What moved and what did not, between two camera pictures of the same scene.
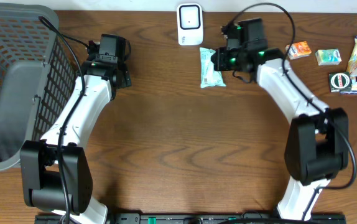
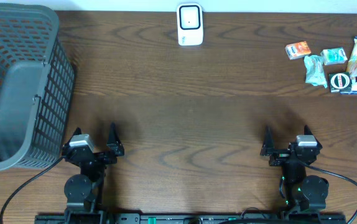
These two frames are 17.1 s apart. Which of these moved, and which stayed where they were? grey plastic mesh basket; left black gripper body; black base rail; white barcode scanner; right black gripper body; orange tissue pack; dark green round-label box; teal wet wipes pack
Moved: right black gripper body; left black gripper body; teal wet wipes pack
Stayed: orange tissue pack; black base rail; white barcode scanner; grey plastic mesh basket; dark green round-label box
